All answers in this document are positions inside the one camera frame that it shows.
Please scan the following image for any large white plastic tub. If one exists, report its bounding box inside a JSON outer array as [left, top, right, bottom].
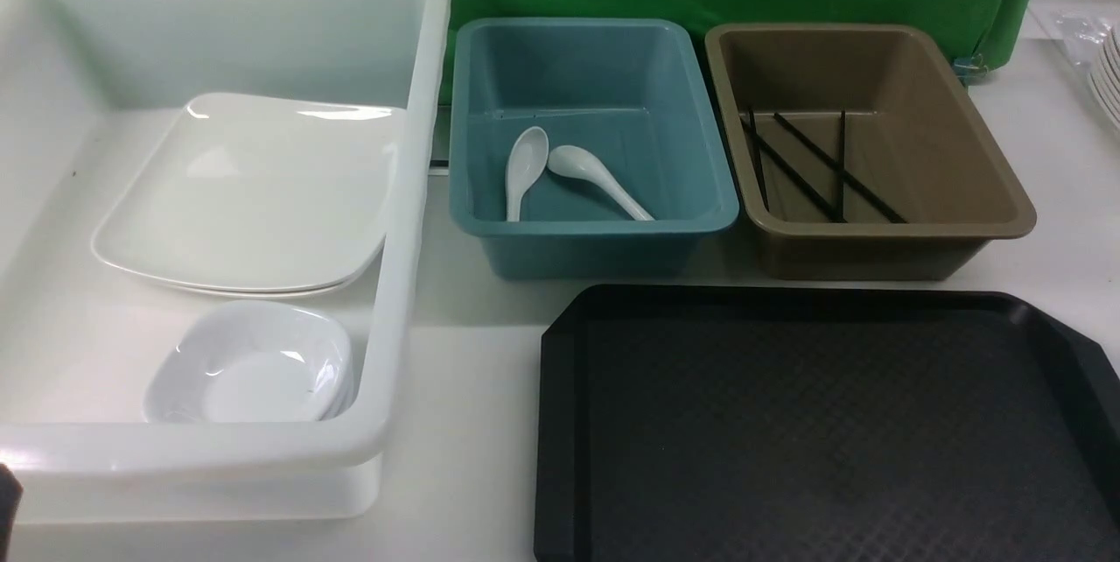
[[3, 0, 451, 526]]

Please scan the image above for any teal plastic bin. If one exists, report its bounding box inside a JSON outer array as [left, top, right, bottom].
[[449, 17, 740, 280]]

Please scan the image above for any clear plastic wrap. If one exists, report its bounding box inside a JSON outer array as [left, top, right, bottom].
[[1053, 11, 1116, 67]]

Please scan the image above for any black plastic serving tray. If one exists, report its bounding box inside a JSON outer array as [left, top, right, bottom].
[[533, 285, 1119, 561]]

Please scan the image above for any stack of white plates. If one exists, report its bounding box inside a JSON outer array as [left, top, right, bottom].
[[1088, 24, 1119, 130]]

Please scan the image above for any large white square plate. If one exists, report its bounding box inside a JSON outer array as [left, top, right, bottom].
[[96, 92, 409, 288]]

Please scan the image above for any white bowl tray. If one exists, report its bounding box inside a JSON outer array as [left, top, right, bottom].
[[143, 300, 356, 424]]

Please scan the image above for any white bowl in tub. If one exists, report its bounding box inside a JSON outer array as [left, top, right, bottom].
[[143, 344, 354, 424]]

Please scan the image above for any brown plastic bin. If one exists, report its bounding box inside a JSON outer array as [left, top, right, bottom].
[[704, 24, 1037, 280]]

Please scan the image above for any white square plate in tub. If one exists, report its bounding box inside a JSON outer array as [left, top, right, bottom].
[[88, 230, 389, 299]]

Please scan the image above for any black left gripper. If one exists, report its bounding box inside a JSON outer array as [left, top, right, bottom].
[[0, 465, 24, 562]]

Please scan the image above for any black chopstick in brown bin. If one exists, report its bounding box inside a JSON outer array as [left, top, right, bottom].
[[740, 112, 847, 223]]

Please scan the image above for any white spoon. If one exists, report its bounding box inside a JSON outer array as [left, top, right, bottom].
[[505, 127, 550, 222], [547, 144, 655, 221]]

